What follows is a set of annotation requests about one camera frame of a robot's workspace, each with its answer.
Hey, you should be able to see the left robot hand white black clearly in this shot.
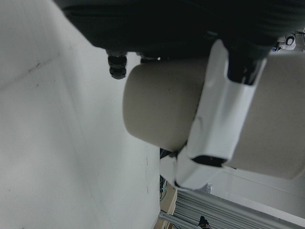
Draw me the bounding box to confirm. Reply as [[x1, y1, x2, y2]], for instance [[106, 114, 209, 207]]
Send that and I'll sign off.
[[52, 0, 305, 191]]

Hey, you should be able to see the ribbed metal panel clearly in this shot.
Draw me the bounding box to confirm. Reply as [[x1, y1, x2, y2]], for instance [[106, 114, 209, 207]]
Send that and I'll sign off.
[[158, 189, 305, 229]]

